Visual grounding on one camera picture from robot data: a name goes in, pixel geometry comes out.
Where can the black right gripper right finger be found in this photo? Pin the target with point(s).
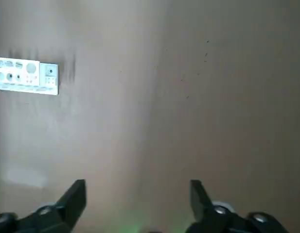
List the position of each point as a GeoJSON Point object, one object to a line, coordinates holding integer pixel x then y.
{"type": "Point", "coordinates": [200, 204]}

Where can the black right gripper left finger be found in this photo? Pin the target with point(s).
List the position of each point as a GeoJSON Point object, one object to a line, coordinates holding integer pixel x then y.
{"type": "Point", "coordinates": [72, 204]}

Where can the white test tube rack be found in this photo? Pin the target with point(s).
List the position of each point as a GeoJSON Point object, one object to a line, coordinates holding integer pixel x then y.
{"type": "Point", "coordinates": [30, 82]}

